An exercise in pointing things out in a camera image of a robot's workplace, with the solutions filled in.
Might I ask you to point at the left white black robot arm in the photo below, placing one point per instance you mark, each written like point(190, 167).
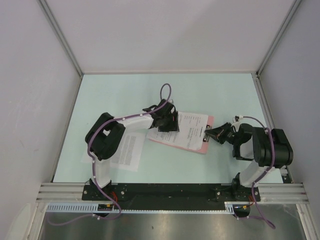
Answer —
point(108, 133)

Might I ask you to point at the aluminium frame rail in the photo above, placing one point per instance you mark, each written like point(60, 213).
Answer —
point(270, 193)

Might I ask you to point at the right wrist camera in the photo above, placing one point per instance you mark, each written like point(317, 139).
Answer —
point(237, 120)

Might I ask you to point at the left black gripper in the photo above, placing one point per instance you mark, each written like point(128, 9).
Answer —
point(173, 126)

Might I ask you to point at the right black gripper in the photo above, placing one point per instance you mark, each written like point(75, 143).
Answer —
point(218, 132)

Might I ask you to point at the pink clipboard folder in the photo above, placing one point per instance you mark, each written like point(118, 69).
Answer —
point(203, 147)

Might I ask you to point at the white printed paper sheets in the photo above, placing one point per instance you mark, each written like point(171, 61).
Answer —
point(187, 130)

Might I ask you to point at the white printed paper sheet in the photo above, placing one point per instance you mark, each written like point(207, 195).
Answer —
point(129, 152)

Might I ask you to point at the white slotted cable duct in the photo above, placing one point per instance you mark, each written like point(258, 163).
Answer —
point(94, 208)

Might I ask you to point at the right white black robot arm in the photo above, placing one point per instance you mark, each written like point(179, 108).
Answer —
point(265, 149)

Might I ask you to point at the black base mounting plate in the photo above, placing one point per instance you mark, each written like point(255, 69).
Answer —
point(171, 196)

